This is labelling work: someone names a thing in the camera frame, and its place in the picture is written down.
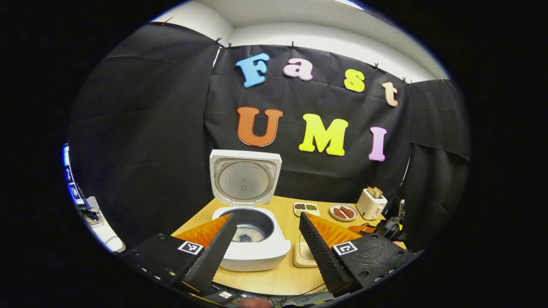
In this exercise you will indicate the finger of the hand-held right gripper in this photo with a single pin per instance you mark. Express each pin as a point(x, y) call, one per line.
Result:
point(364, 228)

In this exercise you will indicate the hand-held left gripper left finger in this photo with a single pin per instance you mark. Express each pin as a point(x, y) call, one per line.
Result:
point(214, 256)

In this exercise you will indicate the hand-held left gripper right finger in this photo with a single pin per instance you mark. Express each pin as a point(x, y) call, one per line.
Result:
point(321, 256)

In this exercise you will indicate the clear box of rice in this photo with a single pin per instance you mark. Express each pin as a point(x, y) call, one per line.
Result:
point(302, 259)

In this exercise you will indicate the white rice cooker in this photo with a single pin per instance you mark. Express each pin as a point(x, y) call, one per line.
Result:
point(257, 257)

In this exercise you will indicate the white toaster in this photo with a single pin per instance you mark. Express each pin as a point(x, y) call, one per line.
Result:
point(370, 207)

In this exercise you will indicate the round white plate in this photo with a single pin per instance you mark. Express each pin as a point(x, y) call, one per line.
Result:
point(342, 219)

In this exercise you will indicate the brown sausage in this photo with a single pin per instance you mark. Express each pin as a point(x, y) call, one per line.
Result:
point(339, 213)
point(347, 211)

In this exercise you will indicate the toasted bread slice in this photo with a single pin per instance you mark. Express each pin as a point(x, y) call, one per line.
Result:
point(370, 192)
point(378, 192)

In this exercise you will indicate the white divided sauce dish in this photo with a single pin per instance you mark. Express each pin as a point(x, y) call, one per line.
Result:
point(306, 212)

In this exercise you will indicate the black backdrop cloth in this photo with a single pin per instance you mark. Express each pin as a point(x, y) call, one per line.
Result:
point(162, 128)

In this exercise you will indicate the computer monitor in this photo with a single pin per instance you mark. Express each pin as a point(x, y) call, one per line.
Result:
point(70, 179)

